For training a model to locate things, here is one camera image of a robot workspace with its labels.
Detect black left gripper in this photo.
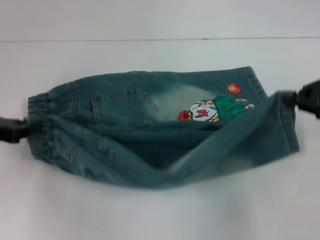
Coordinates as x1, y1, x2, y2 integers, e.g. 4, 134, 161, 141
0, 117, 42, 144

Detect blue denim shorts with cartoon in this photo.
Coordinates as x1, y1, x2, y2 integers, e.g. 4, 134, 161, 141
26, 66, 301, 187

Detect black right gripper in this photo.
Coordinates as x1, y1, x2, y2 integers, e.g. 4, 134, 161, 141
287, 79, 320, 114

